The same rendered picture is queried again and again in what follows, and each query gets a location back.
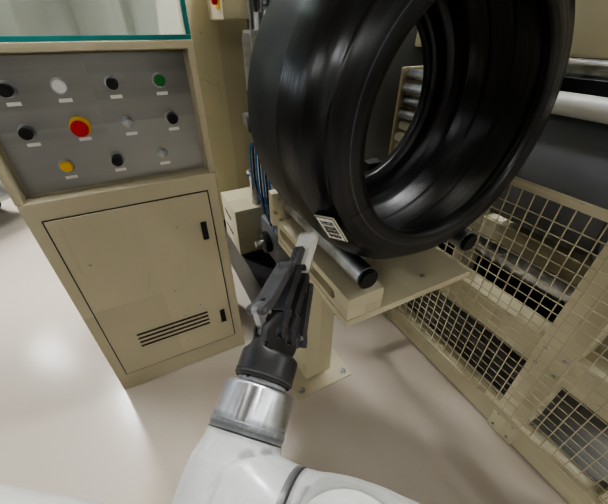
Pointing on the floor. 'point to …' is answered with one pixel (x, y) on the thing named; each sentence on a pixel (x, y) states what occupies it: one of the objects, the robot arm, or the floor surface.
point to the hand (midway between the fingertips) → (303, 252)
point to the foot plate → (320, 377)
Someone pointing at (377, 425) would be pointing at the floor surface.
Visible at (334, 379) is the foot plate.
